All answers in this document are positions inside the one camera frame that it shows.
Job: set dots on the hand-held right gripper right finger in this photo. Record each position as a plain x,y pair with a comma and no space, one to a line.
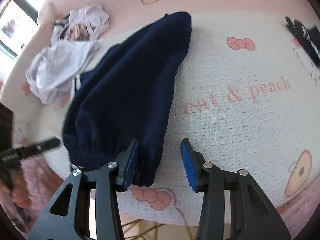
188,165

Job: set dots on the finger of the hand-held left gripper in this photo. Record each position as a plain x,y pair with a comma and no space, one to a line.
40,146

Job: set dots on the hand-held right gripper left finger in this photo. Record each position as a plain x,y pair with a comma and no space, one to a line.
130,165

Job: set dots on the navy pants with white stripes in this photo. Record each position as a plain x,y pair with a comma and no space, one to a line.
125,85

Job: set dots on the plain white garment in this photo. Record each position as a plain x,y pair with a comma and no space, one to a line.
55,67

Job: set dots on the person's left hand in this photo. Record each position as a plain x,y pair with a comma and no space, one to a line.
20,195

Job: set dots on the pink fluffy blanket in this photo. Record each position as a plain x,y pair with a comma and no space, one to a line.
37,175

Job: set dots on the pink cartoon cat sofa cover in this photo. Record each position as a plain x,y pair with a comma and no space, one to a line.
237,130

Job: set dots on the pink garment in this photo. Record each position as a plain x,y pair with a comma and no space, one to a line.
77,32

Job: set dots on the person's right leg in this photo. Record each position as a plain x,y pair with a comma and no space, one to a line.
300,212

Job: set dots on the window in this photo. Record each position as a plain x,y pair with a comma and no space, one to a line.
10,27

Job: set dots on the white shirt with dark collar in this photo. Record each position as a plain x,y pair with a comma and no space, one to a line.
95,17

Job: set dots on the folded navy striped garment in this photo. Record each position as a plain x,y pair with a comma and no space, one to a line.
307,42

